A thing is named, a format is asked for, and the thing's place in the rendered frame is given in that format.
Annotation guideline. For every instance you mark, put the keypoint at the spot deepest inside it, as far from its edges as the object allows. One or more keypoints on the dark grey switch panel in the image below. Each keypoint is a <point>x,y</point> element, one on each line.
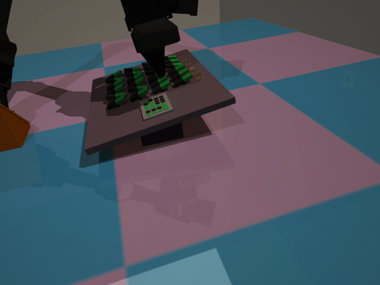
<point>136,102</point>

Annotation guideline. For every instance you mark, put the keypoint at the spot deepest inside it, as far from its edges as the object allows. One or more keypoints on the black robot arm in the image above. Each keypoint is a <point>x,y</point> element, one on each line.
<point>8,49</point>

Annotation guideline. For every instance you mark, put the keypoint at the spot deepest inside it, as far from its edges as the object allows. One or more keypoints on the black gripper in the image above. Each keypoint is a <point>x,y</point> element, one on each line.
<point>151,31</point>

